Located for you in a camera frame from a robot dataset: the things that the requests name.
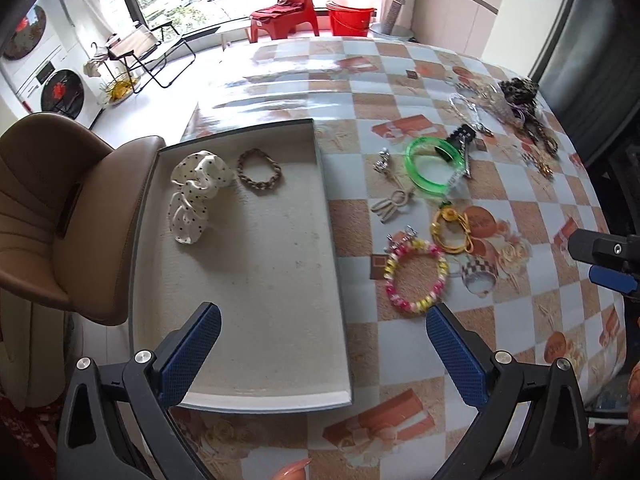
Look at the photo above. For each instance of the small white stool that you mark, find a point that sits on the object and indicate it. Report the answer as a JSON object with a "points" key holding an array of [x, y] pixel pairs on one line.
{"points": [[229, 36]]}

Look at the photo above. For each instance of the folding lounge chair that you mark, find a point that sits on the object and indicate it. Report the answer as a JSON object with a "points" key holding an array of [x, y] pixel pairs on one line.
{"points": [[145, 52]]}

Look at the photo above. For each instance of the yellow item basket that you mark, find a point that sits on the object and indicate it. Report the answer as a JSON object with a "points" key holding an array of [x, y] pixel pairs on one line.
{"points": [[117, 90]]}

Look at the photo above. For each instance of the silver rhinestone hair clip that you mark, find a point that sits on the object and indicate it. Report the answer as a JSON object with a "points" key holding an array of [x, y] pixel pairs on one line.
{"points": [[466, 145]]}

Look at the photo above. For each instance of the brown leather chair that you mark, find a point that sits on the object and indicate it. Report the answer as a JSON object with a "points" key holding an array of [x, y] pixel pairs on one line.
{"points": [[69, 209]]}

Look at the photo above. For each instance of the black scalloped hair clip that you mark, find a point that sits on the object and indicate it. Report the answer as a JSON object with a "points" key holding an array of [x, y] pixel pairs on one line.
{"points": [[452, 143]]}

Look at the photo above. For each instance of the white cabinet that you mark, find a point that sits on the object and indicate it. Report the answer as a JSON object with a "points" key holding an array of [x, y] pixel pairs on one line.
{"points": [[463, 26]]}

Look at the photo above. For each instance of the grey shallow tray box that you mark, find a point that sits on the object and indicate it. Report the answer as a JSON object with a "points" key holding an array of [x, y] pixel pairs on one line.
{"points": [[266, 260]]}

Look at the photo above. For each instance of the white polka dot scrunchie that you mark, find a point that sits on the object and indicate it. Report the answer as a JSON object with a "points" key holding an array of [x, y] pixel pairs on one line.
{"points": [[198, 178]]}

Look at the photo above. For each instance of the beige bunny hair clip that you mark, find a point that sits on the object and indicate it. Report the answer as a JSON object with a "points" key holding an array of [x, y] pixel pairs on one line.
{"points": [[387, 208]]}

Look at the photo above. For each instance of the red plastic chair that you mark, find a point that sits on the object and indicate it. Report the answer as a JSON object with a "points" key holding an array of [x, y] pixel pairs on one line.
{"points": [[282, 18]]}

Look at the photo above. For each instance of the person's right hand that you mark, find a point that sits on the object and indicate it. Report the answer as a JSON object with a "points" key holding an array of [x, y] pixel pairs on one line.
{"points": [[294, 471]]}

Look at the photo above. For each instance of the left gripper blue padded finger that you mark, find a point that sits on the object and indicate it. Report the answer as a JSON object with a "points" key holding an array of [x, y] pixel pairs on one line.
{"points": [[465, 355], [182, 353]]}

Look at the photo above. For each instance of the green plastic bangle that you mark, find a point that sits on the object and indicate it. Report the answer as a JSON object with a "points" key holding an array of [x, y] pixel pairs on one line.
{"points": [[434, 165]]}

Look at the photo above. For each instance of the red plastic bucket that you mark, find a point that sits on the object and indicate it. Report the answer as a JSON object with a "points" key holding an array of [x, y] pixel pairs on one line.
{"points": [[346, 21]]}

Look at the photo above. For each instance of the lower white washing machine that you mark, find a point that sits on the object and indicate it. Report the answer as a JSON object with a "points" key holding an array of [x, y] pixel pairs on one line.
{"points": [[59, 85]]}

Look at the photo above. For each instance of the clear claw hair clip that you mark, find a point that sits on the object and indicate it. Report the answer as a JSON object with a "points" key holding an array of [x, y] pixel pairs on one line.
{"points": [[492, 99]]}

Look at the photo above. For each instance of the silver crystal hair clip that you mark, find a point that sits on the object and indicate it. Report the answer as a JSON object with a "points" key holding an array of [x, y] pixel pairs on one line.
{"points": [[383, 162]]}

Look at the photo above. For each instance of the mop with grey handle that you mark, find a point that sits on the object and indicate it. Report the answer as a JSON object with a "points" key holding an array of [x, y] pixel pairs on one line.
{"points": [[392, 16]]}

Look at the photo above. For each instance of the light blue basin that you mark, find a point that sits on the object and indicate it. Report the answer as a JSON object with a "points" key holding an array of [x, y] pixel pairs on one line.
{"points": [[398, 33]]}

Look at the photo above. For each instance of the gold bow hair clip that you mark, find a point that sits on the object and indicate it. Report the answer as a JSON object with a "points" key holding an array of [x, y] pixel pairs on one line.
{"points": [[541, 166]]}

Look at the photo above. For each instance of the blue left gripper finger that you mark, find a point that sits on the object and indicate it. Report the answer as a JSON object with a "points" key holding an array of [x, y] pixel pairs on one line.
{"points": [[625, 284]]}

